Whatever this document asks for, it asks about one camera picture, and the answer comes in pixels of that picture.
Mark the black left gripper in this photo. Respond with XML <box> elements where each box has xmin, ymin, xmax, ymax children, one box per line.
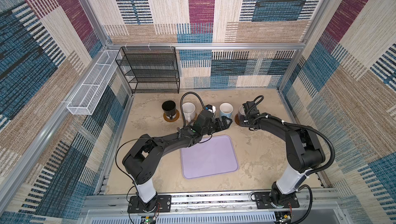
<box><xmin>200</xmin><ymin>116</ymin><xmax>232</xmax><ymax>137</ymax></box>

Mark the brown wooden coaster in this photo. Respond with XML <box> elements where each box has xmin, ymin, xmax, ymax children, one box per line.
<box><xmin>234</xmin><ymin>115</ymin><xmax>242</xmax><ymax>127</ymax></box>
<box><xmin>163</xmin><ymin>110</ymin><xmax>180</xmax><ymax>122</ymax></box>

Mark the white mug blue handle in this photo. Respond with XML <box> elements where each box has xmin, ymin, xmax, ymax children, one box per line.
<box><xmin>219</xmin><ymin>103</ymin><xmax>234</xmax><ymax>119</ymax></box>

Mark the white mug lilac handle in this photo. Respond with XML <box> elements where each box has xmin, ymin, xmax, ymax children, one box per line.
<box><xmin>238</xmin><ymin>105</ymin><xmax>245</xmax><ymax>121</ymax></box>

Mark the white speckled mug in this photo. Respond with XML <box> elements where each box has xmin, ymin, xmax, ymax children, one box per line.
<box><xmin>182</xmin><ymin>102</ymin><xmax>196</xmax><ymax>123</ymax></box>

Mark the black mug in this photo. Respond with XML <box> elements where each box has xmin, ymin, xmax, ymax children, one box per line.
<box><xmin>161</xmin><ymin>100</ymin><xmax>176</xmax><ymax>119</ymax></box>

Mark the rattan woven round coaster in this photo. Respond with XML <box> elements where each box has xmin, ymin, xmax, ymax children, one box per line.
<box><xmin>186</xmin><ymin>113</ymin><xmax>198</xmax><ymax>123</ymax></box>

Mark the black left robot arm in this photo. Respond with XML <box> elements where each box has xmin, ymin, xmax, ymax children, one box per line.
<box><xmin>122</xmin><ymin>91</ymin><xmax>233</xmax><ymax>211</ymax></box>

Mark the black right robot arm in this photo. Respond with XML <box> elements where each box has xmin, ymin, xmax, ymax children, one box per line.
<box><xmin>242</xmin><ymin>96</ymin><xmax>335</xmax><ymax>208</ymax></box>

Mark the lilac plastic tray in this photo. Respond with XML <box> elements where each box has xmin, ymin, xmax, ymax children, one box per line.
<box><xmin>180</xmin><ymin>135</ymin><xmax>239</xmax><ymax>180</ymax></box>

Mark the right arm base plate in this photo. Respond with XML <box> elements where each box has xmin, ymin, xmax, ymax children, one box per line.
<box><xmin>250</xmin><ymin>192</ymin><xmax>300</xmax><ymax>210</ymax></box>

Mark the black wire mesh shelf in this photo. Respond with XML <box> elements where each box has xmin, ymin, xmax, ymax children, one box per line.
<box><xmin>115</xmin><ymin>46</ymin><xmax>180</xmax><ymax>94</ymax></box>

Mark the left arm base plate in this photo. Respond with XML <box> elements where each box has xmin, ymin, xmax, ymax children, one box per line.
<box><xmin>127</xmin><ymin>195</ymin><xmax>172</xmax><ymax>214</ymax></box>

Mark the aluminium front rail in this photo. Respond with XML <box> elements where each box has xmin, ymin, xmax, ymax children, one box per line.
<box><xmin>77</xmin><ymin>188</ymin><xmax>352</xmax><ymax>224</ymax></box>

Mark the white wire mesh basket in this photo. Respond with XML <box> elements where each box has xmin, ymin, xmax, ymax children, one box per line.
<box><xmin>67</xmin><ymin>50</ymin><xmax>118</xmax><ymax>115</ymax></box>

